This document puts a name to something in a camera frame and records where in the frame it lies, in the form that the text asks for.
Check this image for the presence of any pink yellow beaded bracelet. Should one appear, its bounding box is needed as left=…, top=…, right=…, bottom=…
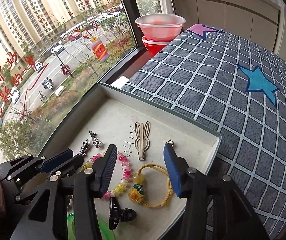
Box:
left=82, top=151, right=134, bottom=201

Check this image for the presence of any small silver brooch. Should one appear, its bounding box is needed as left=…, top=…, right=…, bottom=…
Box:
left=89, top=131, right=103, bottom=148

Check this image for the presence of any yellow hair tie with flower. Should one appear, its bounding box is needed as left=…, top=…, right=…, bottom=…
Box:
left=128, top=164, right=174, bottom=209

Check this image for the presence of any beige rabbit-ear hair clip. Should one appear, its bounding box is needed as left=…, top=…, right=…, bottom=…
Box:
left=134, top=121, right=150, bottom=161

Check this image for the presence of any black claw hair clip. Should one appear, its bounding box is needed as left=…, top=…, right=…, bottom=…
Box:
left=108, top=197, right=137, bottom=230

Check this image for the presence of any green transparent bangle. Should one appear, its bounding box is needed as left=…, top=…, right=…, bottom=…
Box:
left=66, top=212, right=116, bottom=240

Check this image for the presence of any silver spiked hair clip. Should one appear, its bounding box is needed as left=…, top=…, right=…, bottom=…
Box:
left=78, top=139, right=90, bottom=156

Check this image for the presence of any grey checked bedspread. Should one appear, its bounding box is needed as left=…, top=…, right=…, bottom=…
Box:
left=123, top=27, right=286, bottom=239

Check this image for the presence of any red plastic basin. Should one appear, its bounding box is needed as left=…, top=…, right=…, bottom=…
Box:
left=142, top=36, right=171, bottom=57

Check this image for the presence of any pink plastic basin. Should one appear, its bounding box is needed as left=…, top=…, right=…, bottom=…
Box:
left=135, top=14, right=186, bottom=41

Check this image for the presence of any white low cabinet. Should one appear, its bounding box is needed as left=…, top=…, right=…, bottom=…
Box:
left=172, top=0, right=281, bottom=51

